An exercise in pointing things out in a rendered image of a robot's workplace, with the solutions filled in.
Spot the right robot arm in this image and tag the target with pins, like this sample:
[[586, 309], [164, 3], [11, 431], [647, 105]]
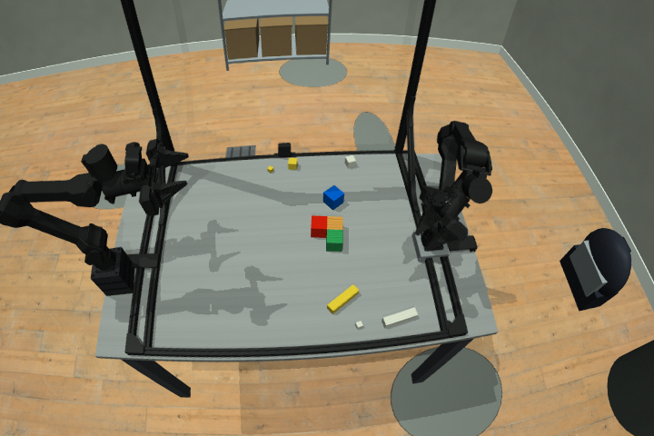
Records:
[[82, 190]]

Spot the orange cube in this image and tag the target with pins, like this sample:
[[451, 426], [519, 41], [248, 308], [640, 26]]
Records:
[[334, 223]]

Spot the red cube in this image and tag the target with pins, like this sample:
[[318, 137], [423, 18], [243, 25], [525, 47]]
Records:
[[319, 226]]

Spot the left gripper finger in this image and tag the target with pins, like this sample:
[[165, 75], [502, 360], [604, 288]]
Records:
[[441, 237], [428, 218]]

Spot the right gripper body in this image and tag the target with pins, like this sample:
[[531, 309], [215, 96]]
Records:
[[145, 200]]

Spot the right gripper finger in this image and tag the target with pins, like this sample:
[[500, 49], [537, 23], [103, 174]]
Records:
[[162, 192], [169, 158]]

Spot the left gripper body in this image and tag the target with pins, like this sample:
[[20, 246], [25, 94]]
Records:
[[458, 202]]

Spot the blue cube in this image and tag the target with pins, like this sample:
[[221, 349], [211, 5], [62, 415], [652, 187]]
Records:
[[333, 197]]

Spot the green cube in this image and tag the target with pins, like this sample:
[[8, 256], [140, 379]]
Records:
[[334, 240]]

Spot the cream rectangular bar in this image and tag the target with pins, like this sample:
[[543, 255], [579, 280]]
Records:
[[399, 317]]

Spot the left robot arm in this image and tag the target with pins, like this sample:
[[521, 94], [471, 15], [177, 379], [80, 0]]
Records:
[[472, 156]]

